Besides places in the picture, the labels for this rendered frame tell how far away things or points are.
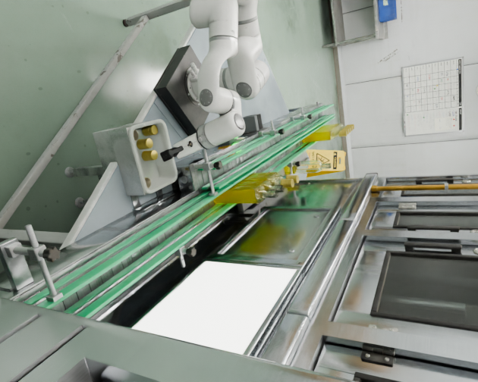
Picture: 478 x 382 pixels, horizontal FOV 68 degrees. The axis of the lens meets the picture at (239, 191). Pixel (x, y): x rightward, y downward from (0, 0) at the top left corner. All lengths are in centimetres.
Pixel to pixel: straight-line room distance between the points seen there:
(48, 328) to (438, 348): 69
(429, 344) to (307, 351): 24
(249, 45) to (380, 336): 91
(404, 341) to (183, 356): 63
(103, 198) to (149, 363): 94
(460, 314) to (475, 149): 632
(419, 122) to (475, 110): 81
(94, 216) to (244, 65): 67
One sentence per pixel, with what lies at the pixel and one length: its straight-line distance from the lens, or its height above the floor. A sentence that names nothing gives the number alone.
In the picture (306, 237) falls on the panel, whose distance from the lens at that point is 123.
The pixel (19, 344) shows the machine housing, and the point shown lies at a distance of 37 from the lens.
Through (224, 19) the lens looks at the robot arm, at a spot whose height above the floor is 115.
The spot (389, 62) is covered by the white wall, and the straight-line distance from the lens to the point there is 702.
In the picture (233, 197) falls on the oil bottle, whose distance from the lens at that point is 136.
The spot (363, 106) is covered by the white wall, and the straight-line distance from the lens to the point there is 713.
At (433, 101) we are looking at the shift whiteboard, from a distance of 702.
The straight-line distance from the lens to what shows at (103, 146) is 125.
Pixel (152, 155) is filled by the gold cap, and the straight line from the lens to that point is 125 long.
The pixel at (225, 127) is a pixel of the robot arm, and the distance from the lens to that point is 102.
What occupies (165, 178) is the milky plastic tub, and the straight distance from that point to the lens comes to 131.
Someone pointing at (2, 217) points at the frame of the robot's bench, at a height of 20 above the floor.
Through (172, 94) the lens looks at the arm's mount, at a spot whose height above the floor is 81.
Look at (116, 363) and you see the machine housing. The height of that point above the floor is 146.
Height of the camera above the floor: 166
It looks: 30 degrees down
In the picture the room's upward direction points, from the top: 89 degrees clockwise
